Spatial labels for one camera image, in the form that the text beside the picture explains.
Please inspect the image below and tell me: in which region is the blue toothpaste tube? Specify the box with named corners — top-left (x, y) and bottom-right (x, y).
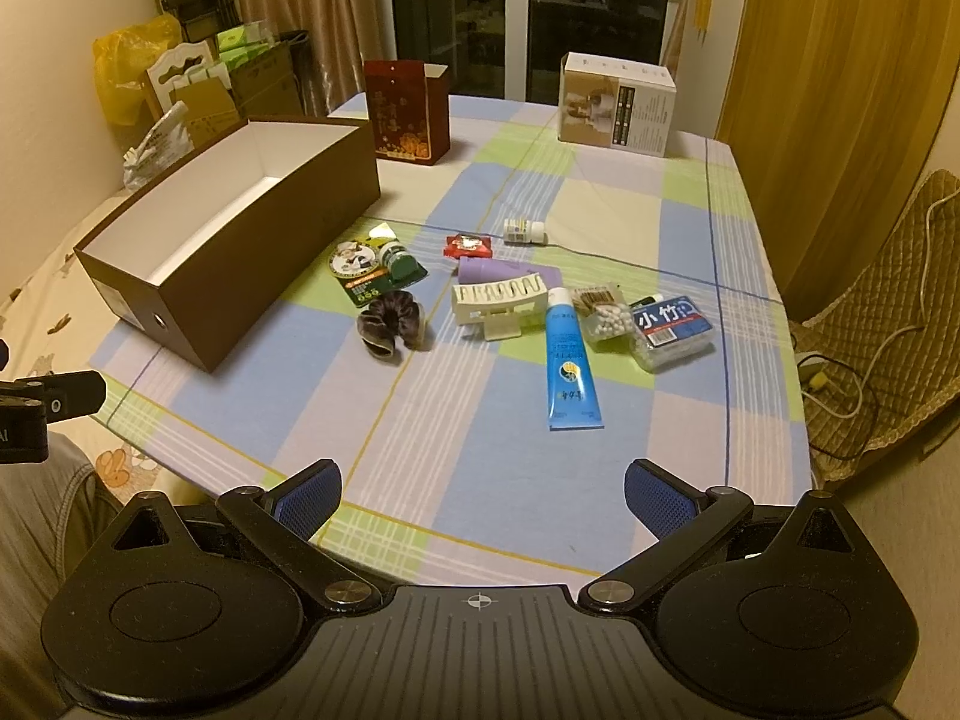
top-left (545, 288), bottom-right (604, 431)

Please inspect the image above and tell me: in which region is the blue toothpick box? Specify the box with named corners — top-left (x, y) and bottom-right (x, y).
top-left (630, 296), bottom-right (716, 372)

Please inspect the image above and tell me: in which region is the cotton swab bag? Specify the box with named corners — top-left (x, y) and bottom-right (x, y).
top-left (583, 302), bottom-right (635, 344)

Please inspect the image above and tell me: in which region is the dark purple scrunchie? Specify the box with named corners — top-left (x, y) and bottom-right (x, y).
top-left (356, 289), bottom-right (427, 361)

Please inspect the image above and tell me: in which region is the green blister card package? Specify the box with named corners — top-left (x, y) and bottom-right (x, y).
top-left (329, 221), bottom-right (428, 309)

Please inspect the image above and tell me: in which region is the white plastic comb holder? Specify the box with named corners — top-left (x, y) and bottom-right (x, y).
top-left (451, 275), bottom-right (548, 341)

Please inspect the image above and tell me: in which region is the red snack packet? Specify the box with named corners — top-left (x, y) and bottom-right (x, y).
top-left (443, 232), bottom-right (493, 260)

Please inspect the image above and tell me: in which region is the white pill bottle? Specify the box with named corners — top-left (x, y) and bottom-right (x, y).
top-left (503, 218), bottom-right (548, 245)

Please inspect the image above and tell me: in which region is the brown open storage box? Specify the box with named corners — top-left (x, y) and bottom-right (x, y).
top-left (75, 117), bottom-right (381, 372)

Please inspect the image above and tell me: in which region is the checkered tablecloth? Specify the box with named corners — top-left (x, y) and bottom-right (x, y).
top-left (94, 98), bottom-right (811, 589)

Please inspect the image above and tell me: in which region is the silver plastic bag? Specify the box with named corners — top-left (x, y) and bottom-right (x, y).
top-left (122, 101), bottom-right (194, 192)

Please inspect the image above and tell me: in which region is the yellow plastic bag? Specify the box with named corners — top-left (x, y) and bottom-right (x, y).
top-left (91, 13), bottom-right (181, 127)

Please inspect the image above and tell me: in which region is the cardboard boxes pile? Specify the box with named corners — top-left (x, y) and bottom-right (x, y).
top-left (142, 23), bottom-right (311, 146)

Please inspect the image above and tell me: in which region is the white brown carton box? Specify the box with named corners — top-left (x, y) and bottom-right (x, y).
top-left (558, 52), bottom-right (677, 156)

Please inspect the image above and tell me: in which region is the dark red gift box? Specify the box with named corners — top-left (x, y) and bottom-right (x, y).
top-left (364, 60), bottom-right (451, 166)

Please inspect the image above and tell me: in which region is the beige curtain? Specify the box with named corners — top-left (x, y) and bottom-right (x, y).
top-left (239, 0), bottom-right (387, 115)

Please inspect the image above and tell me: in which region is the orange curtain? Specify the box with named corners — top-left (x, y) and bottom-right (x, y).
top-left (718, 0), bottom-right (958, 320)

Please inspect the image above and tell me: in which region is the white cable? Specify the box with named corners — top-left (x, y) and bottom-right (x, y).
top-left (794, 185), bottom-right (960, 421)

